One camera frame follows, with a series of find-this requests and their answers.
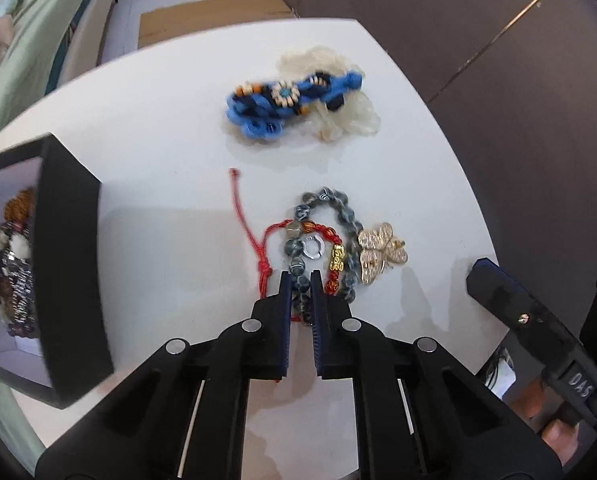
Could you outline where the gold butterfly brooch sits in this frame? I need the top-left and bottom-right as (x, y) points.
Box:
(358, 222), (409, 286)

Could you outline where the grey bead bracelet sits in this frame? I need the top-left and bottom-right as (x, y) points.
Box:
(285, 186), (366, 326)

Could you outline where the translucent white organza pouch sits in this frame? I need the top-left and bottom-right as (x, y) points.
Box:
(277, 46), (381, 143)

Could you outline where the black jewelry box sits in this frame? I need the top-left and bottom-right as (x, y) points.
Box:
(0, 134), (114, 408)

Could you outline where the beaded jewelry in box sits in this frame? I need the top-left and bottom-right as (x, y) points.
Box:
(0, 188), (39, 339)

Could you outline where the right hand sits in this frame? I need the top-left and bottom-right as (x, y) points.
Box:
(509, 376), (580, 466)

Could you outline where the flattened cardboard sheet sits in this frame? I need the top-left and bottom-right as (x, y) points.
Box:
(138, 0), (294, 49)

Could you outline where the bed with green blanket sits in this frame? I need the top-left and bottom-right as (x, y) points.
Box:
(0, 0), (117, 131)

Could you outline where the red cord bracelet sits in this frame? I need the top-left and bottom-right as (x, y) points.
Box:
(228, 167), (347, 323)

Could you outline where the silver ring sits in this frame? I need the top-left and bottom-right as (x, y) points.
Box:
(300, 237), (325, 261)

